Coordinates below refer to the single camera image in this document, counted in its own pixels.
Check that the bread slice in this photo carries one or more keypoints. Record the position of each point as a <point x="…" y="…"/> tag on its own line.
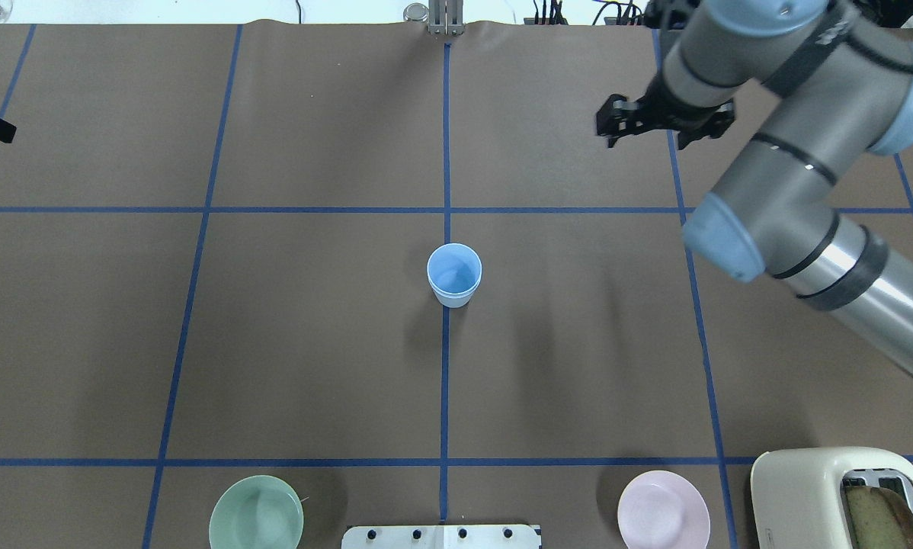
<point x="878" y="518"/>

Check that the blue cup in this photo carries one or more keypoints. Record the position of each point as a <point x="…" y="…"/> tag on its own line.
<point x="454" y="269"/>
<point x="453" y="300"/>

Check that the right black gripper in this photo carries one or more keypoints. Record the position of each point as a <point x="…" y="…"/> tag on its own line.
<point x="658" y="111"/>

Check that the green bowl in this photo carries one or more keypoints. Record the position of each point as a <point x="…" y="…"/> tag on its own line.
<point x="260" y="511"/>

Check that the pink bowl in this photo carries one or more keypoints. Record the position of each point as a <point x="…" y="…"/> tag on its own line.
<point x="661" y="509"/>

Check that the aluminium frame post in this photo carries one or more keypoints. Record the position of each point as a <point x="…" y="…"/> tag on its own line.
<point x="445" y="17"/>

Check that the cream toaster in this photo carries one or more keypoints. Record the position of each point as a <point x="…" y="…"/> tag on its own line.
<point x="800" y="498"/>

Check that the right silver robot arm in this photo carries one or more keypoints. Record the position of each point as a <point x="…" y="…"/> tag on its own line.
<point x="844" y="89"/>

